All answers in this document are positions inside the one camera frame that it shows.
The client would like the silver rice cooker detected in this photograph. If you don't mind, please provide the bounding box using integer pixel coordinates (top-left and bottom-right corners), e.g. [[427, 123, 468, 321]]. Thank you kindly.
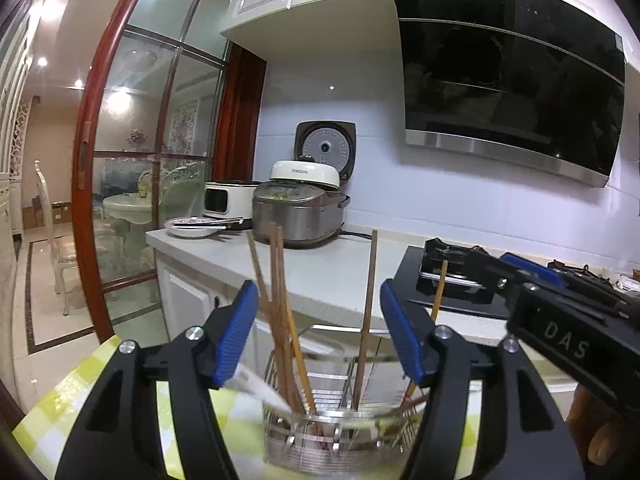
[[251, 121, 358, 250]]

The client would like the black glass gas cooktop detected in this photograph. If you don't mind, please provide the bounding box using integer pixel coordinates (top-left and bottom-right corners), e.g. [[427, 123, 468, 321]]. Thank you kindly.
[[392, 245, 640, 321]]

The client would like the cardboard box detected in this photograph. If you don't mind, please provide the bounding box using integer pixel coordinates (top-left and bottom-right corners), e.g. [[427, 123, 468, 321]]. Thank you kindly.
[[22, 200, 71, 231]]

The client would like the white plate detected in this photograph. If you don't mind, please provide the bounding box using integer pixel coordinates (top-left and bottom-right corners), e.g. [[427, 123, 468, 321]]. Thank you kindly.
[[164, 216, 226, 238]]

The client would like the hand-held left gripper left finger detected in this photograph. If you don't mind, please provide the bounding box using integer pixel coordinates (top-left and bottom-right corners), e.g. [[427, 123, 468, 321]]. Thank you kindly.
[[55, 279, 260, 480]]

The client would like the black range hood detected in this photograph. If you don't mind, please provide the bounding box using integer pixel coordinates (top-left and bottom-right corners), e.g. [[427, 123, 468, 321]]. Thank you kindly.
[[390, 0, 628, 188]]

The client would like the white domed appliance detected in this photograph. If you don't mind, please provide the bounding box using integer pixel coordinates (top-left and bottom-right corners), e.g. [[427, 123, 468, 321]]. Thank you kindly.
[[269, 160, 343, 192]]

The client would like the black burner grate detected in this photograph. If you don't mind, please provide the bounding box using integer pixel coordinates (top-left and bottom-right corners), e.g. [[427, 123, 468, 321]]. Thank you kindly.
[[547, 259, 613, 281], [424, 238, 496, 301]]

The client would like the white carved cabinet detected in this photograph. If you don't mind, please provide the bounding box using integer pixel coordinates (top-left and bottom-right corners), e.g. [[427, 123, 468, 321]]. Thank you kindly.
[[0, 10, 41, 233]]

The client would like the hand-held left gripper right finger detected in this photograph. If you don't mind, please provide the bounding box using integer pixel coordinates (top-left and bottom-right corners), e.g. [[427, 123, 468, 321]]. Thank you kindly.
[[379, 281, 586, 480]]

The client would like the white upper kitchen cabinet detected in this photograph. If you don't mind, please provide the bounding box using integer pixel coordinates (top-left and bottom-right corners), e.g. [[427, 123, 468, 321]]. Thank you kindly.
[[220, 0, 601, 63]]

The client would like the green checked tablecloth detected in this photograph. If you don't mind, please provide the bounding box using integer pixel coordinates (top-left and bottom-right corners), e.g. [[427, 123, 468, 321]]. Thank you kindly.
[[12, 335, 481, 480]]

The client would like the red wooden sliding glass door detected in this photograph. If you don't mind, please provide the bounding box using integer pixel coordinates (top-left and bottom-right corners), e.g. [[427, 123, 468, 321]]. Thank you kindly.
[[70, 0, 266, 346]]

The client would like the white kitchen counter with cabinets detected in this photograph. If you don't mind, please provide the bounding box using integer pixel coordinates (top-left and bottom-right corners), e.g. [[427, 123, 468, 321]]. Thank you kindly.
[[146, 227, 640, 411]]

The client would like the person's right hand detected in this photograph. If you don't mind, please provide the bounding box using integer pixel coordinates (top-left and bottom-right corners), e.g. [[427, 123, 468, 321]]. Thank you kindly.
[[570, 384, 632, 466]]

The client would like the small white countertop oven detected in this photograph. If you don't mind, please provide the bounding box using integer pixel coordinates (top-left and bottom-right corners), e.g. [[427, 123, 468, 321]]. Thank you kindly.
[[204, 181, 258, 231]]

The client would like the white ceramic spoon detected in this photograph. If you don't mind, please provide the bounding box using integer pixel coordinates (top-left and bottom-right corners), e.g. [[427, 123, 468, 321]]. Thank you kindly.
[[222, 365, 296, 413]]

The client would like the metal wire utensil rack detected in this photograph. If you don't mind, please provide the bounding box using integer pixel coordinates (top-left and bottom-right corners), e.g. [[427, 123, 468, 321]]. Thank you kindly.
[[261, 324, 441, 467]]

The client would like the white carved dining chair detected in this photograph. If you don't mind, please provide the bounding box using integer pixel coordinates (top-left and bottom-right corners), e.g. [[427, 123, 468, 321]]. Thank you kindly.
[[34, 159, 83, 316]]

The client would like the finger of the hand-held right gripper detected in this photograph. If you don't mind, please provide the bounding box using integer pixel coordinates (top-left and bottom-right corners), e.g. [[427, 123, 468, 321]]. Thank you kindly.
[[500, 253, 640, 316], [467, 249, 531, 306]]

